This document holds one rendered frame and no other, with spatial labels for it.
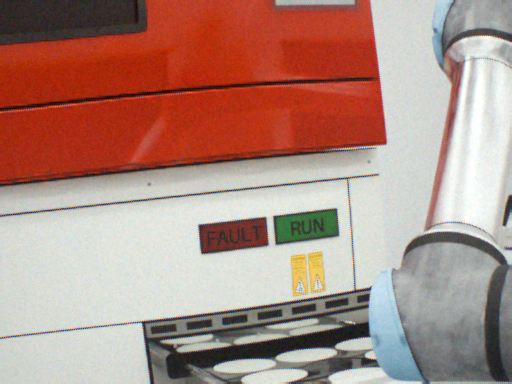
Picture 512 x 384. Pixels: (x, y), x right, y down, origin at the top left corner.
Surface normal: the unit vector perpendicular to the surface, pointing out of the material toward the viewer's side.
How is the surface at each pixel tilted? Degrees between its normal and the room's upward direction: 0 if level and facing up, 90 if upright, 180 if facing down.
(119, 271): 90
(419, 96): 90
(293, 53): 90
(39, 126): 90
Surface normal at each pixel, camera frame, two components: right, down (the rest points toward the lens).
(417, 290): -0.43, -0.65
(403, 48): 0.37, 0.01
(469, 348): -0.46, 0.29
